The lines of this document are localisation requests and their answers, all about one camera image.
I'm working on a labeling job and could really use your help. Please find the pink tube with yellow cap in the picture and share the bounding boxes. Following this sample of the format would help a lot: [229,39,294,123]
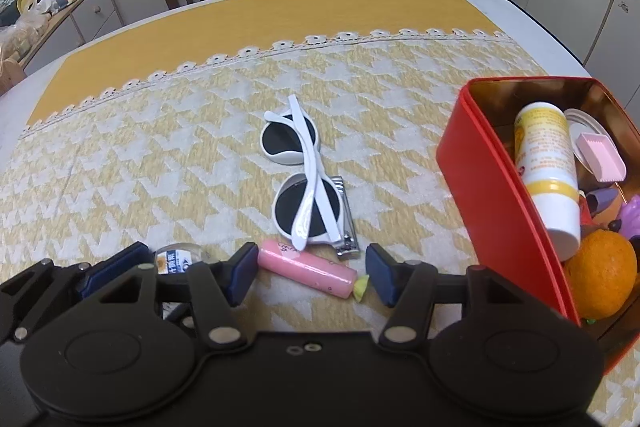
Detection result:
[257,239,369,303]

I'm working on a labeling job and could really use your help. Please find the yellow white supplement bottle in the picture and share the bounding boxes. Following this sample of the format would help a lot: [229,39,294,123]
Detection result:
[514,102,582,261]

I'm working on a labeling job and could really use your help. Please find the orange fruit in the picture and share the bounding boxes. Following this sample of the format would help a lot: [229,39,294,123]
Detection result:
[563,230,638,321]

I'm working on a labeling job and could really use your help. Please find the purple rectangular block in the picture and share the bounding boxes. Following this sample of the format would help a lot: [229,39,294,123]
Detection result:
[586,185,623,217]

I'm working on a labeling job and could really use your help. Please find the pink square box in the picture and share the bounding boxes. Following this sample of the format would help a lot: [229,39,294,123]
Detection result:
[576,133,627,183]

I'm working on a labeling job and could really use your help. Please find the black clear dental floss case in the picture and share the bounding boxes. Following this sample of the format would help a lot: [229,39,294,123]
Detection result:
[154,243,205,275]

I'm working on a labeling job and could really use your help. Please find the silver nail clipper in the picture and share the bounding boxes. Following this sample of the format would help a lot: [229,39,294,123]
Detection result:
[331,176,360,259]

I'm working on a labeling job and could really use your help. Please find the white sunglasses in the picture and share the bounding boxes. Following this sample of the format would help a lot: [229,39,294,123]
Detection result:
[259,95,345,249]

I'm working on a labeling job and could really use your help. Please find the red metal tin box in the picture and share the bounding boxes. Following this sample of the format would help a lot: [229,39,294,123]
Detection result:
[436,77,639,371]

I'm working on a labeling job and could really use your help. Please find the yellow houndstooth tablecloth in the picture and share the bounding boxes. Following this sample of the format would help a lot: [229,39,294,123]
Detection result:
[1,0,639,426]

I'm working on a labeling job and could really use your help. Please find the white lid in box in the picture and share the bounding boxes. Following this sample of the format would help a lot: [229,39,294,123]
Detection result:
[564,108,610,167]

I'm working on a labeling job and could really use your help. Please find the wooden side cabinet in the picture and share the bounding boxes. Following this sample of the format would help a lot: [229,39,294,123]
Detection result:
[1,0,124,94]

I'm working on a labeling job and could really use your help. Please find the purple spiky toy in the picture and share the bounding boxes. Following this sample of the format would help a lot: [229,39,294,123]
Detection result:
[608,194,640,241]

